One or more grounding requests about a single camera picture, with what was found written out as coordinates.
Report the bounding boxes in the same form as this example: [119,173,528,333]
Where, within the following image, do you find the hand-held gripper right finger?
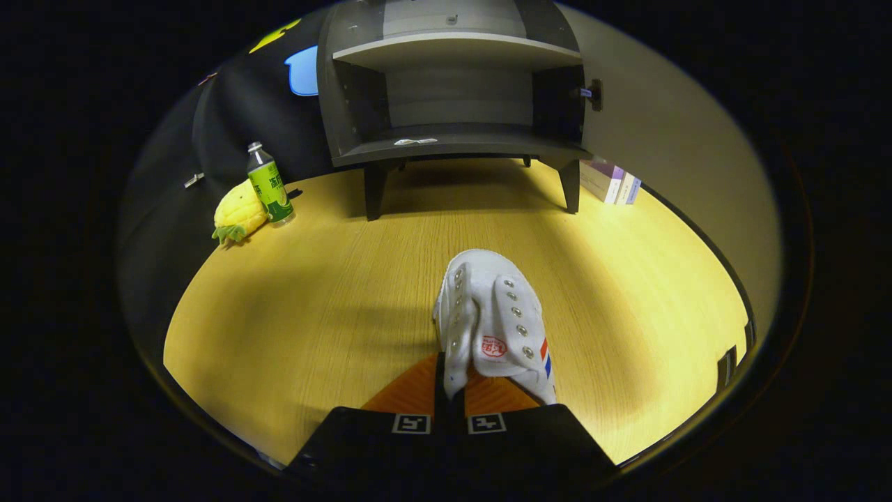
[449,363,620,482]

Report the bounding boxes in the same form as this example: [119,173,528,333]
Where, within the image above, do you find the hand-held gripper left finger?
[286,352,450,482]

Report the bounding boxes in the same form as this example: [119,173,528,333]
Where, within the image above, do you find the white canvas shoe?
[432,249,558,405]

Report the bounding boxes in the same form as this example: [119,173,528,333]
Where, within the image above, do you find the grey shoe cabinet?
[317,0,593,222]

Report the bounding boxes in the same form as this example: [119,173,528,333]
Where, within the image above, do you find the green drink bottle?
[247,142,295,225]

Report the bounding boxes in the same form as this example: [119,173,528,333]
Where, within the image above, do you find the yellow pineapple plush toy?
[212,179,269,245]

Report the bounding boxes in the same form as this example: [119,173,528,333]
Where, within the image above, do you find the black backdrop cloth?
[120,17,335,349]

